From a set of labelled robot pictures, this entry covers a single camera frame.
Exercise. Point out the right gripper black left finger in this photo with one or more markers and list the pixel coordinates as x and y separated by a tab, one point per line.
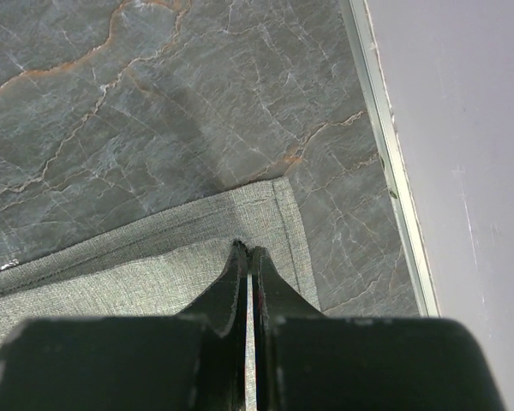
194	360

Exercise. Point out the aluminium frame rail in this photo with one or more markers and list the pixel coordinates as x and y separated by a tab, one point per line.
360	32

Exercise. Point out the grey-green cloth napkin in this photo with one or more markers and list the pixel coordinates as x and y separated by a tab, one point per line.
159	265

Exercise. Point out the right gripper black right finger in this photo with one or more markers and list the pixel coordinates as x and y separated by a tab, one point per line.
308	361

